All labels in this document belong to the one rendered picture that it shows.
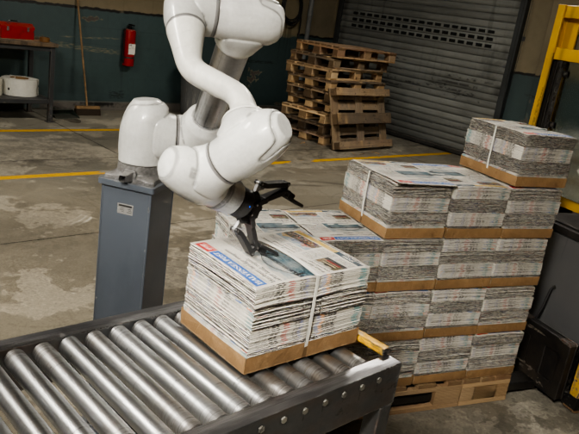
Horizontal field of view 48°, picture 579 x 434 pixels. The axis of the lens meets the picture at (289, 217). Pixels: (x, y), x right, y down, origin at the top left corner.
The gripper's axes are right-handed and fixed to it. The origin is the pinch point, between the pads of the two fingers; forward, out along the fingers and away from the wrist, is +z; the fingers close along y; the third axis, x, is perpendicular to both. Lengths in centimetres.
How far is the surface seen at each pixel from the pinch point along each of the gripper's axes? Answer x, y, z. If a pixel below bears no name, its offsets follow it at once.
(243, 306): 10.0, 21.0, -10.7
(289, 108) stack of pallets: -554, -170, 500
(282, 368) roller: 14.6, 30.8, 6.8
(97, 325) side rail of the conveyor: -23, 44, -19
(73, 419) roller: 9, 54, -39
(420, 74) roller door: -501, -326, 659
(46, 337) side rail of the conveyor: -23, 50, -31
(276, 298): 14.4, 15.8, -7.1
